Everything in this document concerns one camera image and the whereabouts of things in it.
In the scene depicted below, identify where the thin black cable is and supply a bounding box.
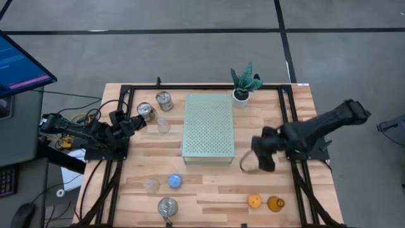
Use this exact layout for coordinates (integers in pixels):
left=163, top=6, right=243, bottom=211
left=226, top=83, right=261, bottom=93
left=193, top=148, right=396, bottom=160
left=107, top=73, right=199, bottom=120
left=31, top=89, right=103, bottom=99

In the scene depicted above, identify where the black floor cable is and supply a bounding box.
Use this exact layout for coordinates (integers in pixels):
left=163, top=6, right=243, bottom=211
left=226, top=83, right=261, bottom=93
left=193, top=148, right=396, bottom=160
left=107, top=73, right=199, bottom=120
left=375, top=121, right=405, bottom=148

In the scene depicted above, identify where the black keyboard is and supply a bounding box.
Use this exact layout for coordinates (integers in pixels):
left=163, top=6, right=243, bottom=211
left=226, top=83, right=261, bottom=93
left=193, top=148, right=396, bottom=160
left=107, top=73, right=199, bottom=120
left=0, top=166, right=17, bottom=199

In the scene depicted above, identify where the amber ribbed glass holder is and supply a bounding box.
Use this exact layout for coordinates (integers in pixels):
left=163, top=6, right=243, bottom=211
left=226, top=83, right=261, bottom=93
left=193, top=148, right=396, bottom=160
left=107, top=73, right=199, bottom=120
left=266, top=195, right=285, bottom=213

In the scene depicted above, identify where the black metal beam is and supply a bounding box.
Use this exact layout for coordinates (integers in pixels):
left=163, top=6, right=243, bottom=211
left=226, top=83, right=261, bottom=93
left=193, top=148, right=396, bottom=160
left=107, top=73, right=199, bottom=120
left=37, top=141, right=87, bottom=175

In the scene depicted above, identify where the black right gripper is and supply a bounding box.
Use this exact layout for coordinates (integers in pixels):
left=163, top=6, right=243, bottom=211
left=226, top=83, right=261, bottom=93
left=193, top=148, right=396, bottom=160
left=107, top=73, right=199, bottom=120
left=251, top=126, right=285, bottom=172

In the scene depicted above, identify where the thick black cable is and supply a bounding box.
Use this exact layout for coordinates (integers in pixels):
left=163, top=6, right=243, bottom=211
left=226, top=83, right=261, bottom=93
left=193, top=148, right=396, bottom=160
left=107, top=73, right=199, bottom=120
left=78, top=160, right=105, bottom=222

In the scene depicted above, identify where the snake plant in white pot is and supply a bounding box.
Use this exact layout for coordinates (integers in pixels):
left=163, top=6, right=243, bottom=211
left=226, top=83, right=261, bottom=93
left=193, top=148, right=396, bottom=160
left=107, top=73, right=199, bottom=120
left=230, top=60, right=265, bottom=109

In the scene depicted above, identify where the black computer mouse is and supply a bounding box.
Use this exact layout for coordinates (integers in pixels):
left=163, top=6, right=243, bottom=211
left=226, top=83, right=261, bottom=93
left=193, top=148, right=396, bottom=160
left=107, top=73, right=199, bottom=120
left=11, top=202, right=36, bottom=228

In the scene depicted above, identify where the yellow cable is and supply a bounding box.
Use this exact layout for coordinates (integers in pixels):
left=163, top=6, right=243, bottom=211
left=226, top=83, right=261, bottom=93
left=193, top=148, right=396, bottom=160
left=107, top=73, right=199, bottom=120
left=61, top=112, right=93, bottom=149

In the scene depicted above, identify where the black aluminium table frame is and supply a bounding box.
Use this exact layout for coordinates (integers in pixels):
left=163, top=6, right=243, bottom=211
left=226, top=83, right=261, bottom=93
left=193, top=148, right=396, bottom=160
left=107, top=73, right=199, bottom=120
left=72, top=77, right=346, bottom=228

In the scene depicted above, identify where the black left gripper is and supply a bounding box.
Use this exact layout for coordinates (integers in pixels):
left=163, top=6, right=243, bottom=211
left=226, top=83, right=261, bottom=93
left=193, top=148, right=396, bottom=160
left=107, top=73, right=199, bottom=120
left=119, top=114, right=148, bottom=139

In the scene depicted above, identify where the blue-screen computer monitor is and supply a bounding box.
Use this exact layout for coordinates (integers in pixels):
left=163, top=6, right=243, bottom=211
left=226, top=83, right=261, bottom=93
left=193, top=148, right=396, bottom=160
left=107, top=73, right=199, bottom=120
left=0, top=30, right=58, bottom=99

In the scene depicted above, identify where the clear ribbed glass holder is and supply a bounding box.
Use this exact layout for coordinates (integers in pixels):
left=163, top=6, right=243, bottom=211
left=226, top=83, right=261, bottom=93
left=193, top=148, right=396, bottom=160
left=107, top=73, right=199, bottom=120
left=144, top=179, right=161, bottom=194
left=156, top=116, right=171, bottom=134

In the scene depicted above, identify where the white paper sheet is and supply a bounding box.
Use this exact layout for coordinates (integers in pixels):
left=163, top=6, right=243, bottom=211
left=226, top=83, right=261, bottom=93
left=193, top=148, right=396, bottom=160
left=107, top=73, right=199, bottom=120
left=60, top=148, right=87, bottom=193

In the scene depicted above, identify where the black right camera cable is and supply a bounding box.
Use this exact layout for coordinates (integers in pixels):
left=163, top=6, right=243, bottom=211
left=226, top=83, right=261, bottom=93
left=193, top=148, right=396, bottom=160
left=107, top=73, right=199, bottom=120
left=239, top=150, right=263, bottom=174

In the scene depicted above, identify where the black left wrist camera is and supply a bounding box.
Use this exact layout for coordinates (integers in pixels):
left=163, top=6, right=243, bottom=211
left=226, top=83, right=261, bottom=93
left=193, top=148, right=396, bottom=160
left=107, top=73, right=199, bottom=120
left=109, top=109, right=125, bottom=126

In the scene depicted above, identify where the silver lidded tin candle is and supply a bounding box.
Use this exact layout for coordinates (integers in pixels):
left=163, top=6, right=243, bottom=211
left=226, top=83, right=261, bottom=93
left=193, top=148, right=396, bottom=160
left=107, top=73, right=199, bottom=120
left=154, top=91, right=174, bottom=112
left=136, top=101, right=158, bottom=123
left=157, top=197, right=179, bottom=222

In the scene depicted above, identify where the grey desk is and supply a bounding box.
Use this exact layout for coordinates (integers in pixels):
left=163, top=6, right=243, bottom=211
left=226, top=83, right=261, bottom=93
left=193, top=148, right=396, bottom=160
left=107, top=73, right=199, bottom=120
left=0, top=87, right=50, bottom=228

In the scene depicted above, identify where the green perforated metal shelf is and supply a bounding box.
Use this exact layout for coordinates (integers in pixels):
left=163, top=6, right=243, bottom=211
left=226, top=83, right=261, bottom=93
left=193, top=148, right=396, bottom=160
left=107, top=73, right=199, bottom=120
left=182, top=92, right=236, bottom=166

